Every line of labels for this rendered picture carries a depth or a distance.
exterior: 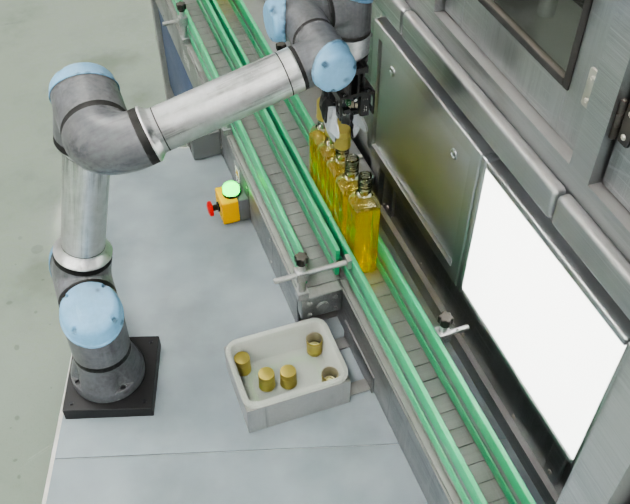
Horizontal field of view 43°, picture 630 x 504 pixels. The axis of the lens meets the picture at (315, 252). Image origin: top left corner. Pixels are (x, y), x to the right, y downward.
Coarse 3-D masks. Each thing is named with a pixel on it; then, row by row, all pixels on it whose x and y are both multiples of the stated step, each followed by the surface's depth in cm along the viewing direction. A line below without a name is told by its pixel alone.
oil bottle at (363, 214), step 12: (372, 192) 162; (348, 204) 164; (360, 204) 161; (372, 204) 161; (348, 216) 167; (360, 216) 162; (372, 216) 163; (348, 228) 169; (360, 228) 165; (372, 228) 166; (348, 240) 171; (360, 240) 167; (372, 240) 169; (360, 252) 170; (372, 252) 171; (360, 264) 173; (372, 264) 174
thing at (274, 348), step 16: (304, 320) 171; (320, 320) 171; (256, 336) 168; (272, 336) 170; (288, 336) 172; (304, 336) 173; (256, 352) 171; (272, 352) 173; (288, 352) 174; (304, 352) 174; (336, 352) 166; (256, 368) 171; (272, 368) 171; (304, 368) 171; (320, 368) 171; (336, 368) 166; (240, 384) 160; (256, 384) 169; (304, 384) 169; (320, 384) 160; (336, 384) 161; (256, 400) 166; (272, 400) 158
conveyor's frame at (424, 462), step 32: (160, 0) 267; (192, 64) 234; (256, 192) 194; (256, 224) 199; (288, 256) 179; (288, 288) 180; (352, 320) 171; (384, 384) 160; (416, 416) 151; (416, 448) 150; (448, 480) 142
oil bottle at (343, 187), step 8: (336, 184) 167; (344, 184) 165; (352, 184) 164; (336, 192) 169; (344, 192) 165; (336, 200) 170; (344, 200) 166; (336, 208) 172; (344, 208) 168; (336, 216) 173; (344, 216) 169; (344, 224) 171; (344, 232) 173
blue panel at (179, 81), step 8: (160, 16) 294; (168, 32) 284; (168, 40) 289; (168, 48) 295; (168, 56) 301; (176, 56) 279; (168, 64) 307; (176, 64) 284; (168, 72) 314; (176, 72) 290; (184, 72) 270; (176, 80) 296; (184, 80) 275; (176, 88) 302; (184, 88) 280; (192, 88) 261
